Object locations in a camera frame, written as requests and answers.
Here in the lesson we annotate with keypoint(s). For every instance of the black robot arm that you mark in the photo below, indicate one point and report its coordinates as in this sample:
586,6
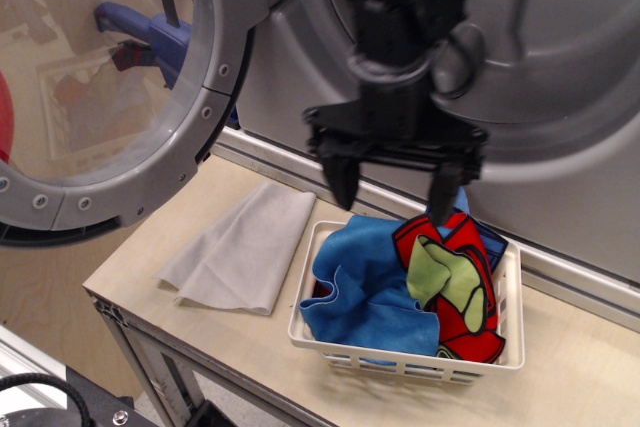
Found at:
395,40

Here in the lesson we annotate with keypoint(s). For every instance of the blue cloth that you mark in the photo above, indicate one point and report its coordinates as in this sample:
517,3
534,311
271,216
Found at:
361,297

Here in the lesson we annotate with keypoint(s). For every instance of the blue clamp handle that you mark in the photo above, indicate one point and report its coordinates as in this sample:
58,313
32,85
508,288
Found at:
152,42

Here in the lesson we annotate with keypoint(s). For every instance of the white plastic basket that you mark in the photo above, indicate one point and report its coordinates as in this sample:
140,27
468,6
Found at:
510,325

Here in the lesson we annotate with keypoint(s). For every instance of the grey cloth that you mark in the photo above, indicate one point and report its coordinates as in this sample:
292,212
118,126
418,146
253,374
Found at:
240,261

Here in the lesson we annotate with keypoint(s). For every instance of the red green patterned cloth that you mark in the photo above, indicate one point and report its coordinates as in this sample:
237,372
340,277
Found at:
449,272

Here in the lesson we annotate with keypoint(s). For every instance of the red round object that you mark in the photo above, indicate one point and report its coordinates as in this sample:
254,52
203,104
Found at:
7,120

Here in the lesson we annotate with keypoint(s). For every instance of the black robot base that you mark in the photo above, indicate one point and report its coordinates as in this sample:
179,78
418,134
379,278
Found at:
62,397

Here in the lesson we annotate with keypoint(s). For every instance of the aluminium table frame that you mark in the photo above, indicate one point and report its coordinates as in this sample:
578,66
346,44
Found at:
168,369

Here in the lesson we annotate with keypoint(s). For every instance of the grey washing machine body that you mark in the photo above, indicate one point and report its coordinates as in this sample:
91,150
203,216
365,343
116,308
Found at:
556,86

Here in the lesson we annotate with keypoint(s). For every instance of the round washing machine door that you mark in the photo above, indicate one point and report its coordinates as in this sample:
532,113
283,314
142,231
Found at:
160,162

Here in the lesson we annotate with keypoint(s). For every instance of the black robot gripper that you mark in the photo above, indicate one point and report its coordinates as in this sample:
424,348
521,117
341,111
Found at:
399,126

